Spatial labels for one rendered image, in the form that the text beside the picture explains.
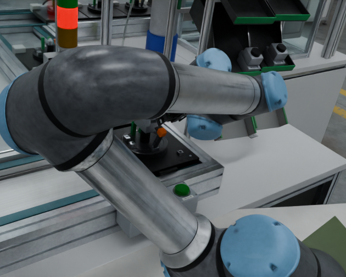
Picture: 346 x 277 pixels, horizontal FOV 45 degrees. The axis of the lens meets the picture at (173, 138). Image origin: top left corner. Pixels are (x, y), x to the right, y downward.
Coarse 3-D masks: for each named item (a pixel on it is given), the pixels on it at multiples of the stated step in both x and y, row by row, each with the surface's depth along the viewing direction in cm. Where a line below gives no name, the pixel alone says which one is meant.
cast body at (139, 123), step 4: (136, 120) 121; (140, 120) 119; (152, 120) 119; (156, 120) 120; (136, 124) 121; (140, 124) 120; (144, 124) 118; (152, 124) 118; (156, 124) 119; (140, 128) 120; (144, 128) 118; (148, 128) 118; (152, 128) 119; (144, 132) 119; (148, 132) 119
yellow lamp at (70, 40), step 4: (60, 28) 103; (76, 28) 105; (60, 32) 104; (64, 32) 103; (68, 32) 103; (72, 32) 104; (76, 32) 105; (60, 36) 104; (64, 36) 104; (68, 36) 104; (72, 36) 104; (76, 36) 106; (60, 40) 105; (64, 40) 104; (68, 40) 104; (72, 40) 105; (76, 40) 106; (60, 44) 105; (64, 44) 105; (68, 44) 105; (72, 44) 106; (76, 44) 107
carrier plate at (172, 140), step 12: (120, 132) 130; (168, 132) 134; (168, 144) 128; (180, 144) 129; (168, 156) 122; (180, 156) 123; (192, 156) 124; (156, 168) 116; (168, 168) 118; (180, 168) 121
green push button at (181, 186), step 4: (180, 184) 111; (184, 184) 111; (176, 188) 110; (180, 188) 110; (184, 188) 110; (188, 188) 110; (176, 192) 109; (180, 192) 109; (184, 192) 109; (188, 192) 110
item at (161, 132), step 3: (156, 126) 117; (156, 129) 116; (159, 129) 114; (162, 129) 115; (159, 132) 114; (162, 132) 114; (165, 132) 115; (159, 135) 115; (162, 135) 115; (156, 138) 117; (159, 138) 116; (156, 141) 117; (159, 141) 118; (153, 144) 119; (156, 144) 118; (153, 147) 119; (156, 147) 120
